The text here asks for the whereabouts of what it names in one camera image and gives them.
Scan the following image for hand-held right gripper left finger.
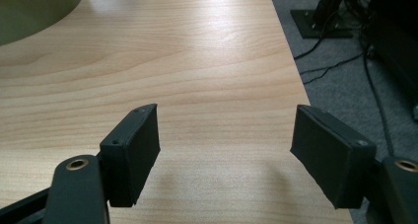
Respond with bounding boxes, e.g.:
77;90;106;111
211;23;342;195
99;103;162;208

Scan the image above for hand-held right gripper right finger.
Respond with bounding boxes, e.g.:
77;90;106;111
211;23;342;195
290;104;378;210

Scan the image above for black metal stand base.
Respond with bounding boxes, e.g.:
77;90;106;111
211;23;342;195
290;9;354;39

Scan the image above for olive green round container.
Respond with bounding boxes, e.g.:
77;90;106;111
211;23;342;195
0;0;85;47

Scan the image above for black cable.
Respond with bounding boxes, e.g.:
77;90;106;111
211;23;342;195
293;11;339;61
362;50;395;157
299;52;365;86

